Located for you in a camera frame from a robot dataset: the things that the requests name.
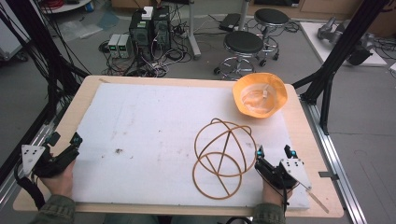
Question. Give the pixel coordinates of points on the grey power supply unit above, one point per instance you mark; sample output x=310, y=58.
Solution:
x=125, y=46
x=113, y=46

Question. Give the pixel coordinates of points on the flat black case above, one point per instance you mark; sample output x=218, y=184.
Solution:
x=229, y=21

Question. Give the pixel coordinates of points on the black round stool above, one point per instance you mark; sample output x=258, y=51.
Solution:
x=243, y=42
x=271, y=17

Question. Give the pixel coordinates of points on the grey metal desk leg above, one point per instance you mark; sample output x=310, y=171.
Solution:
x=193, y=34

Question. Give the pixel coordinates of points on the white floor board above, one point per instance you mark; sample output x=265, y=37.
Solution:
x=311, y=37

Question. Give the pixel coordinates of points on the orange bucket hat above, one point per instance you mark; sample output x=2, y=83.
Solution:
x=260, y=95

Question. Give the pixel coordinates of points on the white foam mat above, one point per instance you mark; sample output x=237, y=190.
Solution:
x=149, y=140

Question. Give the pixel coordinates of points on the small grey bracket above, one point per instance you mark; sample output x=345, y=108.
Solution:
x=328, y=175

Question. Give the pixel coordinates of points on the aluminium side rail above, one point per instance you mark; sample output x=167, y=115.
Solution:
x=9, y=186
x=336, y=165

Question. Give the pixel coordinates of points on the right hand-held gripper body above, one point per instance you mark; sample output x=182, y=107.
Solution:
x=280, y=175

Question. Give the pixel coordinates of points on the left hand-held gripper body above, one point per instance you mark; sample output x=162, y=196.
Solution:
x=46, y=166

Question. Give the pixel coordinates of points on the white cabinet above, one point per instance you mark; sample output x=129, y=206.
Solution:
x=9, y=40

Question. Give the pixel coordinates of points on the grey metal post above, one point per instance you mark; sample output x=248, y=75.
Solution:
x=244, y=14

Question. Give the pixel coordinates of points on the thin pale strip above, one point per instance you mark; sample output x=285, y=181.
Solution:
x=318, y=201

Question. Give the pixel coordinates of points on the black metal frame strut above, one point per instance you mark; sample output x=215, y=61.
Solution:
x=342, y=46

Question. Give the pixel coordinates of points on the clear plastic sheet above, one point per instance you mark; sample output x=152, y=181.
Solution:
x=77, y=29

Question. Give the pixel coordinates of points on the black computer tower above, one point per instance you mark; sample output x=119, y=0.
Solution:
x=162, y=29
x=140, y=32

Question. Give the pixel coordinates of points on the person's right hand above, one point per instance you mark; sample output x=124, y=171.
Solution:
x=272, y=196

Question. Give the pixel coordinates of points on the person's left hand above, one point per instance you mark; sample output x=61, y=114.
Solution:
x=60, y=183

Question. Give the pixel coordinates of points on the white round table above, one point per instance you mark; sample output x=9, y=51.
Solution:
x=67, y=5

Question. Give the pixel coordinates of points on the small white box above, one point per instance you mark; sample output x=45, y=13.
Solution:
x=147, y=12

